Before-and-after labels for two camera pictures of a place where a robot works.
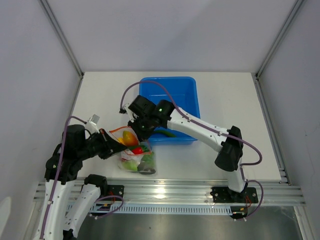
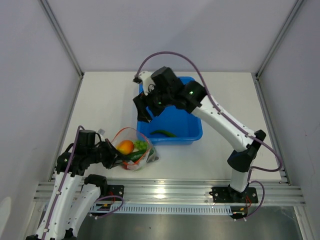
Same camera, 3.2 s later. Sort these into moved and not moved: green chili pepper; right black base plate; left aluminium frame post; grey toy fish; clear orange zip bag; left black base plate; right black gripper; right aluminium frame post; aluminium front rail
Moved: grey toy fish; right black gripper; clear orange zip bag
Not moved: right aluminium frame post; left aluminium frame post; aluminium front rail; green chili pepper; left black base plate; right black base plate
